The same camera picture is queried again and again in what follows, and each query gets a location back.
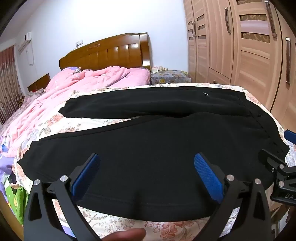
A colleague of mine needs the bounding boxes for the black pants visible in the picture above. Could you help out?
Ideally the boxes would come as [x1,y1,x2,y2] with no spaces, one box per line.
[17,86,290,224]

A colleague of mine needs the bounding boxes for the green bag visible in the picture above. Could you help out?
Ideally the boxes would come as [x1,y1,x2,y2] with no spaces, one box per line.
[5,184,29,225]

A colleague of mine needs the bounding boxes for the small wooden nightstand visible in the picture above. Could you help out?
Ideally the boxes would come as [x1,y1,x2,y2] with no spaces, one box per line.
[27,73,51,93]

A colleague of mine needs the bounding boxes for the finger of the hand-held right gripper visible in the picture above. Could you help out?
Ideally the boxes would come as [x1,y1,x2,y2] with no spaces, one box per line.
[284,129,296,143]
[258,148,296,186]

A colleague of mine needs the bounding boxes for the light wooden wardrobe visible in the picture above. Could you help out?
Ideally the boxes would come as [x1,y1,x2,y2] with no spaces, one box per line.
[183,0,296,149]

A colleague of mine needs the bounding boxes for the floral bed sheet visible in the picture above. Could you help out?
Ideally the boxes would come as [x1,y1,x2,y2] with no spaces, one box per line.
[0,82,296,241]

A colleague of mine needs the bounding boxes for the person's left hand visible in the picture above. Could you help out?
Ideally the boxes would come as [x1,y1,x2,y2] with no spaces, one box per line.
[102,228,147,241]

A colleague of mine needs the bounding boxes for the purple cloth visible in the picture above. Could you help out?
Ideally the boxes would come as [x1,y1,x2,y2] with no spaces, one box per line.
[0,144,19,186]

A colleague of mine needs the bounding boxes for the pink quilt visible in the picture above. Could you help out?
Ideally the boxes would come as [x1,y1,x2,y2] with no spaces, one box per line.
[0,66,151,160]

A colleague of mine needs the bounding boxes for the red patterned curtain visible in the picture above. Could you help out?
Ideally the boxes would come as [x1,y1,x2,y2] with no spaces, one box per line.
[0,45,23,126]

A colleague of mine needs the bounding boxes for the wooden headboard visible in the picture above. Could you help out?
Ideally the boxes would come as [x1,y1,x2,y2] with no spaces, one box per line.
[59,32,152,72]

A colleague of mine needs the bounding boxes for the nightstand with floral cloth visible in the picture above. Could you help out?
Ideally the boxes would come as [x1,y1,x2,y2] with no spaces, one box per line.
[150,70,191,84]

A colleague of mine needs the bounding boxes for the purple floral pillow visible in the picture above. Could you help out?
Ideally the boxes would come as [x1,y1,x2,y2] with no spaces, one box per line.
[66,66,82,75]

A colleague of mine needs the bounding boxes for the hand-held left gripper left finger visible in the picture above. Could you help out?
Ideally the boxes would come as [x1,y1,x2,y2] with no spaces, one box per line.
[23,152,102,241]

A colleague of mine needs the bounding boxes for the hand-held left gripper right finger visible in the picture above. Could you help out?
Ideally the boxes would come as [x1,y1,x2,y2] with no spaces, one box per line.
[194,152,277,241]

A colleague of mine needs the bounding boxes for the white air conditioner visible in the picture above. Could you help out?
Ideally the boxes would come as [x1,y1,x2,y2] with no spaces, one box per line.
[18,32,32,52]

